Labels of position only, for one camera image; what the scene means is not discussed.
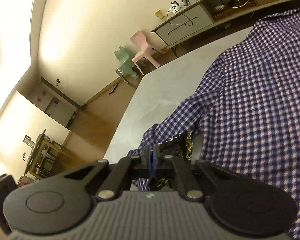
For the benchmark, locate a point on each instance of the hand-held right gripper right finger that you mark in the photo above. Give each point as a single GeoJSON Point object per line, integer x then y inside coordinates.
{"type": "Point", "coordinates": [158, 160]}

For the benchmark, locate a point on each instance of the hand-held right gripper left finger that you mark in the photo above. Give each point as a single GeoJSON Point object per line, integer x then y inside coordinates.
{"type": "Point", "coordinates": [148, 160]}

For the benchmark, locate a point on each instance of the blue plaid shirt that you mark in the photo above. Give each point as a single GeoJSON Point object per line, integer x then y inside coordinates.
{"type": "Point", "coordinates": [252, 105]}

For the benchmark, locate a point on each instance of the dark stick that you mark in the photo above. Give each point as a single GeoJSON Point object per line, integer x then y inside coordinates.
{"type": "Point", "coordinates": [113, 88]}

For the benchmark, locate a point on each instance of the wooden dining chair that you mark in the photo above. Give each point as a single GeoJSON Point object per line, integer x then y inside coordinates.
{"type": "Point", "coordinates": [55, 150]}

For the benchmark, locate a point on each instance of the white door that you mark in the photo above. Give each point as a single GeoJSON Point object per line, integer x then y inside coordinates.
{"type": "Point", "coordinates": [61, 111]}

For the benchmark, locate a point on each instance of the green plastic chair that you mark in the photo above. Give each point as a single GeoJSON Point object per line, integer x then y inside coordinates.
{"type": "Point", "coordinates": [125, 60]}

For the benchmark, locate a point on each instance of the round dining table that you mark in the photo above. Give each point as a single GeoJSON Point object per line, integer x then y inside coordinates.
{"type": "Point", "coordinates": [36, 152]}

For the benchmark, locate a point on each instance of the pink plastic chair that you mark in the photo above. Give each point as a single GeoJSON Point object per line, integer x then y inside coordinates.
{"type": "Point", "coordinates": [140, 40]}

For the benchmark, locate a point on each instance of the red round paper decoration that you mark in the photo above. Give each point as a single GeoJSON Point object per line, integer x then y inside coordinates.
{"type": "Point", "coordinates": [39, 99]}
{"type": "Point", "coordinates": [43, 93]}

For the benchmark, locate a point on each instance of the long television cabinet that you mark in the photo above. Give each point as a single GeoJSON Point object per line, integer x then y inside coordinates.
{"type": "Point", "coordinates": [187, 25]}

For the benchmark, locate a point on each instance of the yellow cup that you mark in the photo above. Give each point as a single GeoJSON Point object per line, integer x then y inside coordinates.
{"type": "Point", "coordinates": [160, 14]}

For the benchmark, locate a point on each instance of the dark boxy object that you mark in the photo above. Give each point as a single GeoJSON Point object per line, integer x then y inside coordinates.
{"type": "Point", "coordinates": [1, 192]}

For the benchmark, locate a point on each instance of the white power strip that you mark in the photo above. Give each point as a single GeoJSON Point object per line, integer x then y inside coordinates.
{"type": "Point", "coordinates": [176, 8]}

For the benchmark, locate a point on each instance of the silver round dish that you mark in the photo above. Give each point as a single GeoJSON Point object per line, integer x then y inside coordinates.
{"type": "Point", "coordinates": [220, 7]}

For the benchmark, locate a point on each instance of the wall control panel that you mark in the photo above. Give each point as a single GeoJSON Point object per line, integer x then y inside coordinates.
{"type": "Point", "coordinates": [57, 81]}

